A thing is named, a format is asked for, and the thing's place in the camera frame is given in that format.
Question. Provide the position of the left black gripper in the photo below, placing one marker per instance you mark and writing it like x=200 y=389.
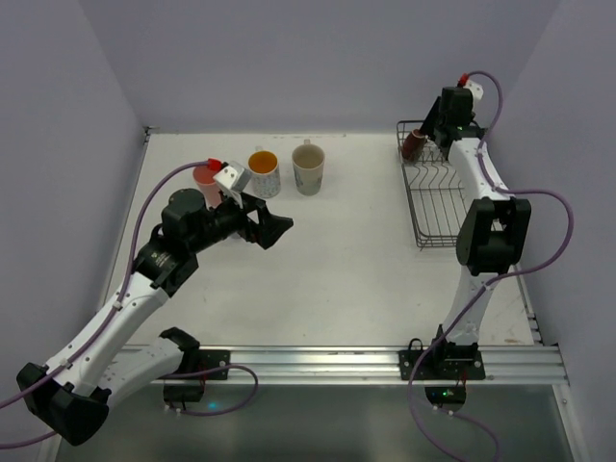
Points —
x=255 y=221

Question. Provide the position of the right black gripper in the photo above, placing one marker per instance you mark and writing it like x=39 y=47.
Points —
x=434 y=121

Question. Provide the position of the brown ceramic cup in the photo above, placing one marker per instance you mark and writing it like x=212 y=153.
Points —
x=413 y=146

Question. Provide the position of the white patterned mug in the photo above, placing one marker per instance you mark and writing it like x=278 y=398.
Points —
x=265 y=174

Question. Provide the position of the pink plastic cup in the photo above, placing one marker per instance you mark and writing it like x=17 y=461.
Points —
x=204 y=178

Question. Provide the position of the black wire dish rack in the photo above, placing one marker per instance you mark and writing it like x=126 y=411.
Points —
x=435 y=197

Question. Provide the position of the beige patterned mug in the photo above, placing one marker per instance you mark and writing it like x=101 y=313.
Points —
x=308 y=164

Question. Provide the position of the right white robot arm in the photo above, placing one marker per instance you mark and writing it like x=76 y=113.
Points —
x=492 y=235

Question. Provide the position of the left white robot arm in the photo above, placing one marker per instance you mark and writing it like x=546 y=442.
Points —
x=74 y=391

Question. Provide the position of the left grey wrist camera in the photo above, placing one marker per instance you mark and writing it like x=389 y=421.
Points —
x=232 y=178

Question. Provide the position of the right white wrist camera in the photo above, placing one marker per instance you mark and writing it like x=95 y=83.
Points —
x=476 y=90

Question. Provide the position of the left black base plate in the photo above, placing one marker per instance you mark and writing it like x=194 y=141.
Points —
x=212 y=362

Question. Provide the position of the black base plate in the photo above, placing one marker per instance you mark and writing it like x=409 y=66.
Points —
x=212 y=362
x=418 y=366

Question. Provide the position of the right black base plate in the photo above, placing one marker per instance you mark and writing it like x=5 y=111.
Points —
x=418 y=366

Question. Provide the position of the aluminium mounting rail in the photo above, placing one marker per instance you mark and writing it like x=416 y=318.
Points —
x=504 y=365

